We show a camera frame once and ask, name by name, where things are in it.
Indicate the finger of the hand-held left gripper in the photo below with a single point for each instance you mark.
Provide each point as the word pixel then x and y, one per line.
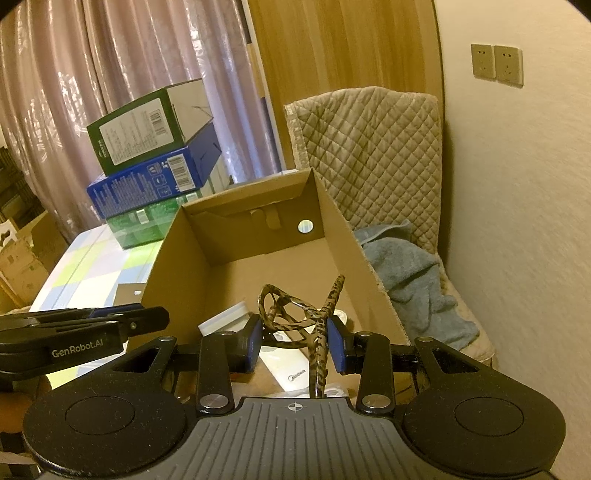
pixel 69 315
pixel 138 321

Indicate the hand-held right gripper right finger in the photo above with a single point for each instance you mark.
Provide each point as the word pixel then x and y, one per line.
pixel 336 344

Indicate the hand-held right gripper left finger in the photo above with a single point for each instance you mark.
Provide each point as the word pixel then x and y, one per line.
pixel 253 344

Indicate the white plug adapter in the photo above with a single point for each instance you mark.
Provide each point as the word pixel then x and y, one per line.
pixel 340 316

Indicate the clear plastic piece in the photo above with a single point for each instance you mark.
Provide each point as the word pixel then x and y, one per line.
pixel 221 321

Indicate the white remote control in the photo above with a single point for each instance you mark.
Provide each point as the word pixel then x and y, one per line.
pixel 288 364

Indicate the cardboard box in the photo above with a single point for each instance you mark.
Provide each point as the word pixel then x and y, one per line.
pixel 240 281

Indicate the checked tablecloth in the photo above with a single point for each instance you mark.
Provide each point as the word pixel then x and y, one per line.
pixel 92 267

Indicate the stacked brown cardboard boxes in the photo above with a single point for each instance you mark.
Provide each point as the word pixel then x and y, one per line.
pixel 27 263

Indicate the light green box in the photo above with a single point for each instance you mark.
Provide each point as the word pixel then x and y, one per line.
pixel 138 228

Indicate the blue towel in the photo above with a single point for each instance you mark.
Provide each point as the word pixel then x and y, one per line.
pixel 406 272

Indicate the blue box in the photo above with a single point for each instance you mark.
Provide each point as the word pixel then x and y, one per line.
pixel 138 189

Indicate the dark green box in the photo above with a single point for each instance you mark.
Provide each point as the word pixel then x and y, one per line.
pixel 138 129

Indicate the chair with quilted cover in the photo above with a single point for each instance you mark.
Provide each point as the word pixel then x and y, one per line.
pixel 369 152

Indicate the pink curtain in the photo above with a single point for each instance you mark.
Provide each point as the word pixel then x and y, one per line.
pixel 92 55

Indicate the wooden wall panel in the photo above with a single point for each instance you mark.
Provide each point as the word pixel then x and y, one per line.
pixel 346 46

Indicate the wall socket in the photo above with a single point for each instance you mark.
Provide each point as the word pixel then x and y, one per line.
pixel 508 64
pixel 482 62

